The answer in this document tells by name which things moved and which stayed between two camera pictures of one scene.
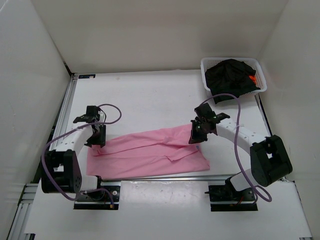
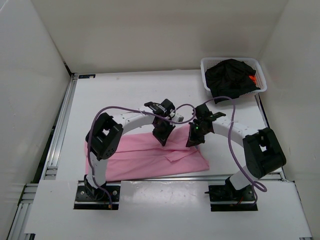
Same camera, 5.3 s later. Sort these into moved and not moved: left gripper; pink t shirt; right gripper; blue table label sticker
Moved: left gripper
Not moved: blue table label sticker; right gripper; pink t shirt
